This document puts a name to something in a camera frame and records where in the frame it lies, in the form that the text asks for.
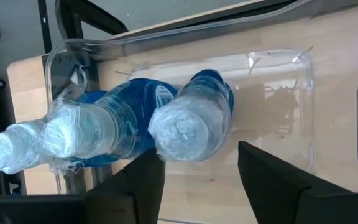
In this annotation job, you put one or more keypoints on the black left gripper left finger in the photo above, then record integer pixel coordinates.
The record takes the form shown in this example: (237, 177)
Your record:
(120, 205)

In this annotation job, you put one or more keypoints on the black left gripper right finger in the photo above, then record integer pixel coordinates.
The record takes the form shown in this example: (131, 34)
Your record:
(275, 193)

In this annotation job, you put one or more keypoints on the blue dish soap bottle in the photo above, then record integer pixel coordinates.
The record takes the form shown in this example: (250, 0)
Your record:
(11, 146)
(191, 124)
(120, 109)

